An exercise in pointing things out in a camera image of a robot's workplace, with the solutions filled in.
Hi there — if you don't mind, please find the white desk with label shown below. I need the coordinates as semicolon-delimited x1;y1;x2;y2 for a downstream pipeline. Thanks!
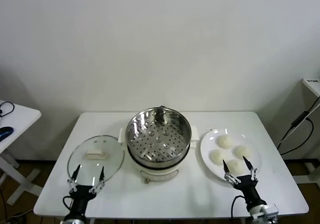
292;78;320;184

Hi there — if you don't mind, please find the white steamed baozi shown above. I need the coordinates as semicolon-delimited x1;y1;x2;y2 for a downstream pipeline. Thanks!
216;135;234;149
232;145;253;160
208;149;227;165
225;159;245;175

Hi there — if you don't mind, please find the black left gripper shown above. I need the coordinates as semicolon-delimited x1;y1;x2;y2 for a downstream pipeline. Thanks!
66;165;106;216

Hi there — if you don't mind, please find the stainless steel steamer basket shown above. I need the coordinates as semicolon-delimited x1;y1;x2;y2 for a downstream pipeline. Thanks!
117;106;199;169

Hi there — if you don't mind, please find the glass lid with cream handle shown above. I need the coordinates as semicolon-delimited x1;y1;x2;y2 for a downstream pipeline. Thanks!
66;134;125;184

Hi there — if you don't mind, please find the blue computer mouse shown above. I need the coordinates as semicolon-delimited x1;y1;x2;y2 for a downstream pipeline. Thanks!
0;126;13;141

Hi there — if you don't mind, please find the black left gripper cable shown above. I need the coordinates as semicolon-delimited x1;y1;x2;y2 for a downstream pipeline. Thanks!
62;195;74;216

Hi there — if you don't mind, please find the black power adapter cable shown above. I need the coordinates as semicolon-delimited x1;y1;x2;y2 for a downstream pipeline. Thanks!
276;93;315;156

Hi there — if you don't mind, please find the white side table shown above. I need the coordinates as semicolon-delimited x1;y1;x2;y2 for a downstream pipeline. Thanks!
0;100;42;205

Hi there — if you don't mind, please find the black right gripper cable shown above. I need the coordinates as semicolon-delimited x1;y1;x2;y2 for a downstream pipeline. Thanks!
230;195;249;218

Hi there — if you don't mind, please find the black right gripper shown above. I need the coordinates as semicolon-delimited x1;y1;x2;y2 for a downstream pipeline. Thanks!
222;155;264;210

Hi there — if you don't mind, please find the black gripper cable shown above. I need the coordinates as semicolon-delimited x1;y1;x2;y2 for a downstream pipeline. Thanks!
230;195;249;218
62;195;74;216

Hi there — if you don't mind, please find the thin black looped cable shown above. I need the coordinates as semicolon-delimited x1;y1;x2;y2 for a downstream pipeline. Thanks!
0;101;15;121

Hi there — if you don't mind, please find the white round plate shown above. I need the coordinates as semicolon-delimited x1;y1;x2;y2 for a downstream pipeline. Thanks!
199;128;263;184

